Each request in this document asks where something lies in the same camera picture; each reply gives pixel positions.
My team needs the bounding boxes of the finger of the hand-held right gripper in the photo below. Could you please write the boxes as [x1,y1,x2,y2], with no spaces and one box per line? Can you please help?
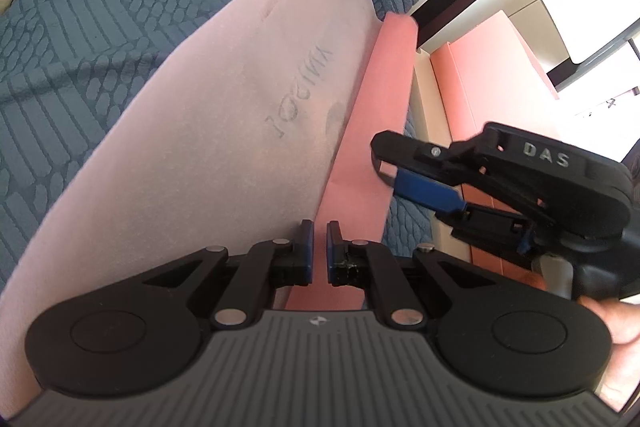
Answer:
[370,129,467,184]
[392,171,532,254]

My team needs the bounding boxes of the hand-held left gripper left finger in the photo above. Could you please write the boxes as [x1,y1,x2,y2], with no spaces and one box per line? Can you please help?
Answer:
[142,219,316,330]

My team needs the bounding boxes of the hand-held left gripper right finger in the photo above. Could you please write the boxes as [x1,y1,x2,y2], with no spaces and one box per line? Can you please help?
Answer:
[326,221,501,330]

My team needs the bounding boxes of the person's right hand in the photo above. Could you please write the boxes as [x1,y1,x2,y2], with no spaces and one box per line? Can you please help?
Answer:
[580,296,640,413]

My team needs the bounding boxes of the pink cardboard box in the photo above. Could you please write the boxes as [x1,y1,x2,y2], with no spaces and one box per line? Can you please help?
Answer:
[429,9,562,273]

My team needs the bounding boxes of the blue textured cushion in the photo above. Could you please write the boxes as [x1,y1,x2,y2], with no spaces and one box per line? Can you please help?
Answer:
[0,0,521,248]

